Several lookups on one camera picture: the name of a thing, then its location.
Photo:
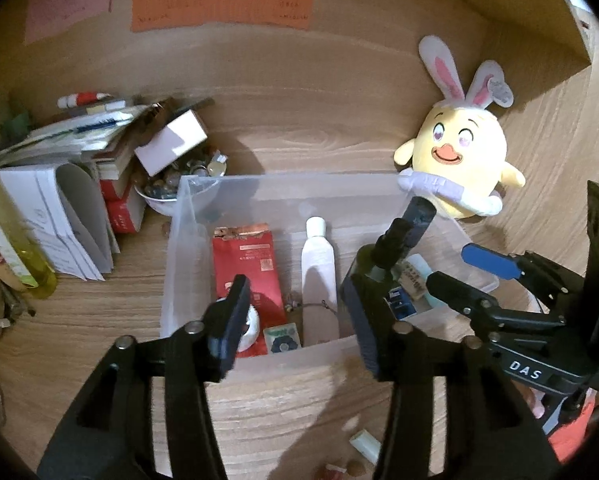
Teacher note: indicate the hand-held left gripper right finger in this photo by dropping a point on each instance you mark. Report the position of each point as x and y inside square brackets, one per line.
[362, 320]

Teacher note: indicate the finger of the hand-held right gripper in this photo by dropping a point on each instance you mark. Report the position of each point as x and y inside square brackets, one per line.
[459, 292]
[489, 259]

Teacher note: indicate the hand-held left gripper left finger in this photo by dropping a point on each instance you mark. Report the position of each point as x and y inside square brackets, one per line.
[229, 330]

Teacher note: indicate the small blue box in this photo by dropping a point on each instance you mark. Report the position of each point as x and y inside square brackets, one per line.
[404, 307]

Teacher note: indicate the mint green tube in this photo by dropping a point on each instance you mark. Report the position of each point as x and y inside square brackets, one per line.
[422, 262]

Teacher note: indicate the small brown box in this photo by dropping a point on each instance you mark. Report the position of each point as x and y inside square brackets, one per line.
[412, 277]

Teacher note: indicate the white card with black beads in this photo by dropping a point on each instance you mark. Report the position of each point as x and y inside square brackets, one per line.
[282, 340]

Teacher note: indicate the dark green spray bottle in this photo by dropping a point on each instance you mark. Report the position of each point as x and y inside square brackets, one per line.
[374, 260]

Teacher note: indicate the white cosmetic tube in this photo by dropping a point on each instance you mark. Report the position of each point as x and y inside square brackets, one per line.
[319, 265]

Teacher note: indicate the clear plastic storage bin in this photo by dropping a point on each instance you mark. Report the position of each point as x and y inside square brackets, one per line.
[279, 200]

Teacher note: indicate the white round container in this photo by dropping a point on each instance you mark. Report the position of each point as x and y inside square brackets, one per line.
[250, 327]

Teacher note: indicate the red foil packet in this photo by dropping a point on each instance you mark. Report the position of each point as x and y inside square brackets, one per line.
[249, 270]

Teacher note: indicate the yellow chick plush toy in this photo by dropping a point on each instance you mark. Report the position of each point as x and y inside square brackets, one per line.
[459, 160]

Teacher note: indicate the white bowl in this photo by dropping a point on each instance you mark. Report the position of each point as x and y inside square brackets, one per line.
[159, 202]

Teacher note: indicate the red cloth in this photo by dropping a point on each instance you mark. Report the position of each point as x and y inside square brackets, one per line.
[574, 435]

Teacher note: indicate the red box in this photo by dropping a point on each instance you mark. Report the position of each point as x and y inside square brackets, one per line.
[122, 212]

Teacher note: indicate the small white cardboard box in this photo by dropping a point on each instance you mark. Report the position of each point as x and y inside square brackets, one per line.
[169, 142]

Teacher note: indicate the yellow liquid bottle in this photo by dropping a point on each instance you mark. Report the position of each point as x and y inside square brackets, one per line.
[29, 260]

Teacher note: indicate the white folded paper booklets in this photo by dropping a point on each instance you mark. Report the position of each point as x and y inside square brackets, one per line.
[44, 210]

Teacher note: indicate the brown trinket pile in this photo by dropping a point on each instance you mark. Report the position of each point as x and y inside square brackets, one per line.
[4, 310]

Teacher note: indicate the stack of books and papers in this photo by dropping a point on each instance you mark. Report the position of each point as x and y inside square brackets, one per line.
[69, 135]

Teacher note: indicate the red and white pen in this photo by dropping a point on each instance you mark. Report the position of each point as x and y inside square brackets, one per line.
[86, 98]

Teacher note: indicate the orange sticky note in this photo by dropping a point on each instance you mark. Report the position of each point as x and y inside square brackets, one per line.
[219, 7]

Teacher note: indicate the pink sticky note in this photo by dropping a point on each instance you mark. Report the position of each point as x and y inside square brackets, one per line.
[69, 7]

